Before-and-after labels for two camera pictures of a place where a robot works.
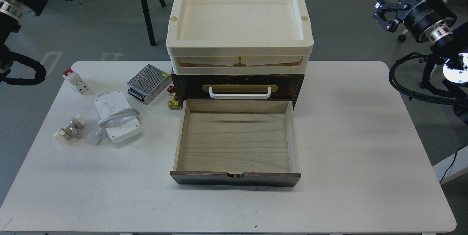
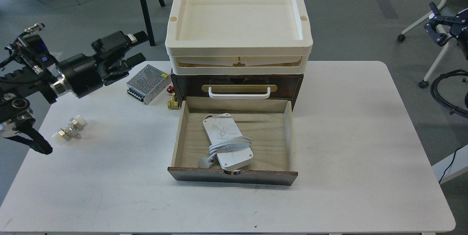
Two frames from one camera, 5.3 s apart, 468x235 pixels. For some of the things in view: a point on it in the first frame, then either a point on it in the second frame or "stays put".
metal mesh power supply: x=148 y=83 stays put
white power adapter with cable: x=120 y=121 to x=232 y=150
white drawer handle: x=239 y=96 stays put
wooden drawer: x=237 y=143 stays put
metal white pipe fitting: x=72 y=128 stays put
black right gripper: x=427 y=9 to x=438 y=25
